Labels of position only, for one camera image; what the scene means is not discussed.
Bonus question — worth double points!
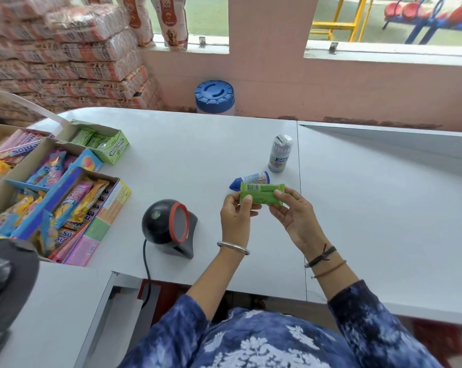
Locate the person's left hand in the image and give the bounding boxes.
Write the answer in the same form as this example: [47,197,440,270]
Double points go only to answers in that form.
[220,192,262,248]

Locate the silver drink can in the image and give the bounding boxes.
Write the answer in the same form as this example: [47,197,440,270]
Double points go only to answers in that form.
[268,134,294,174]

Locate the red blue playground seesaw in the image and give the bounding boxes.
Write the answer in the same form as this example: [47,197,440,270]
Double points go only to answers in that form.
[382,0,462,45]

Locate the brown wrist thread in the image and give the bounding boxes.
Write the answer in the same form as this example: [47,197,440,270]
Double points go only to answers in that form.
[312,260,348,280]

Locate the white curved strip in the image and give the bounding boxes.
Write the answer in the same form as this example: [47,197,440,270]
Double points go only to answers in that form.
[0,87,69,125]

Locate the dark grey device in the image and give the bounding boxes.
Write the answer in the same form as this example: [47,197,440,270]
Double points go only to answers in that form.
[0,238,40,368]

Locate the person's right hand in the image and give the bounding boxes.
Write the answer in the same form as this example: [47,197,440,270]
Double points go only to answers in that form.
[267,187,330,258]

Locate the blue box of yellow packets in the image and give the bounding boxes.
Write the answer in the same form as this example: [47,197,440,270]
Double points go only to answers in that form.
[9,167,121,244]

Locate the black barcode scanner red ring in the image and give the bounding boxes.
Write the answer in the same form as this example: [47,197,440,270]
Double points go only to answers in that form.
[141,199,199,260]

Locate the green gum packet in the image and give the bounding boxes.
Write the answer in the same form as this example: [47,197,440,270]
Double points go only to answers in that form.
[240,182,286,206]

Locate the orange white pet food bag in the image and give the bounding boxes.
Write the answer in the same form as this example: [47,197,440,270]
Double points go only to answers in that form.
[121,0,155,48]
[149,0,189,50]

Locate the black scanner cable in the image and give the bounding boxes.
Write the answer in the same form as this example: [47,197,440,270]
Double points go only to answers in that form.
[141,238,153,309]

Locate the silver bangle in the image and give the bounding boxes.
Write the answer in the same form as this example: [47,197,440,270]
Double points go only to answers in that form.
[216,241,251,256]

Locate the white tube with blue cap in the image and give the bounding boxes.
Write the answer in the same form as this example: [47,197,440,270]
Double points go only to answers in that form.
[229,171,271,191]

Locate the black wrist band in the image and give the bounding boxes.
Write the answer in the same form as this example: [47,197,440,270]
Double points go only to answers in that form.
[304,244,338,269]

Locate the person's left forearm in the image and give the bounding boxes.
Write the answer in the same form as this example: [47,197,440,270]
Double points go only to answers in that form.
[185,245,251,315]

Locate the blue patterned tunic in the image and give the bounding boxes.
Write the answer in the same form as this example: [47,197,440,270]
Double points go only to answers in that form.
[117,280,447,368]

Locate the cardboard box of pink rolls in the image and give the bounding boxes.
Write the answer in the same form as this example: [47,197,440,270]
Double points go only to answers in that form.
[0,123,56,167]

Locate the blue box of colourful candies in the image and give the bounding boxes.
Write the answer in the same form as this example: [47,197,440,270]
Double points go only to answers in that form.
[4,139,105,197]

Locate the green cardboard gum box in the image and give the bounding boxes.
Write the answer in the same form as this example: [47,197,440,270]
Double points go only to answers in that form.
[57,119,131,166]

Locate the person's right forearm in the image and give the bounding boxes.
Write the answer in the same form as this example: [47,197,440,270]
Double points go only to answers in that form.
[305,247,361,303]

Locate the flat multicoloured candy box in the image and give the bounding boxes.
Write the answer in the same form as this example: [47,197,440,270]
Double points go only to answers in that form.
[48,179,132,268]

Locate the grey metal drawer frame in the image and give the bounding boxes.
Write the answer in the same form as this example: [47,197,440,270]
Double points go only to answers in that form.
[75,270,146,368]

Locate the stack of orange white sacks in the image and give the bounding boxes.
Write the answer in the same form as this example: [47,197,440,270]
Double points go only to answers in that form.
[0,0,161,127]

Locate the white jar with blue lid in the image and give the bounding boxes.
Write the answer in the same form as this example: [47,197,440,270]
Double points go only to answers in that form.
[194,80,236,116]

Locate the yellow playground frame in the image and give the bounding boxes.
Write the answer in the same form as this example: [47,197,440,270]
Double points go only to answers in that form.
[310,0,370,43]

